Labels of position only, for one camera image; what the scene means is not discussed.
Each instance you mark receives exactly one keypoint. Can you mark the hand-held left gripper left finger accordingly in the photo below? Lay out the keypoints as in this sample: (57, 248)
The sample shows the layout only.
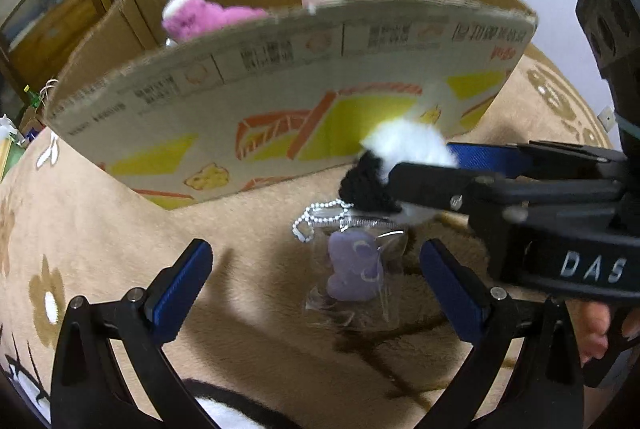
(180, 289)

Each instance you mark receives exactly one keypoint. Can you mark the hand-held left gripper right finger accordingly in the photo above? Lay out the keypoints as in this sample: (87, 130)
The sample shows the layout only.
(452, 294)

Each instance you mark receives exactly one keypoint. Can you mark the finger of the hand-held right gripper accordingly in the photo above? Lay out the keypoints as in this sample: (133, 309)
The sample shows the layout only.
(430, 184)
(485, 155)

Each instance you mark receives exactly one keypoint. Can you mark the purple charm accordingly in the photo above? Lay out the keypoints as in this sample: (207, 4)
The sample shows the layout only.
(355, 270)

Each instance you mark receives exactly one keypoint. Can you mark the printed cardboard box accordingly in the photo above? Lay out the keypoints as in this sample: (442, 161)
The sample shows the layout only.
(250, 74)

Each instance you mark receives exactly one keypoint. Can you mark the pink fluffy plush toy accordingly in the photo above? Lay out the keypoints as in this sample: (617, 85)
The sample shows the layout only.
(200, 16)

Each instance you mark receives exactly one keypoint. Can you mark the person's right hand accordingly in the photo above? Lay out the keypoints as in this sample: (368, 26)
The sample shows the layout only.
(596, 329)

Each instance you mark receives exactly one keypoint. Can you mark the brown flower printed blanket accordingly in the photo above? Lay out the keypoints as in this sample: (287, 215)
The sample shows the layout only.
(150, 229)

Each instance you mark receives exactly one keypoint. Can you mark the green bottle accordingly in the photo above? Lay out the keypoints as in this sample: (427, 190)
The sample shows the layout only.
(32, 96)

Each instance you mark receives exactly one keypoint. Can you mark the wooden wardrobe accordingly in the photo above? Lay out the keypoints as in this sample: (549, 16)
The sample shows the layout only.
(45, 19)

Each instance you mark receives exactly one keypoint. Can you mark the wall outlet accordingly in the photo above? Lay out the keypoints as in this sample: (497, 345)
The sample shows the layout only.
(606, 118)

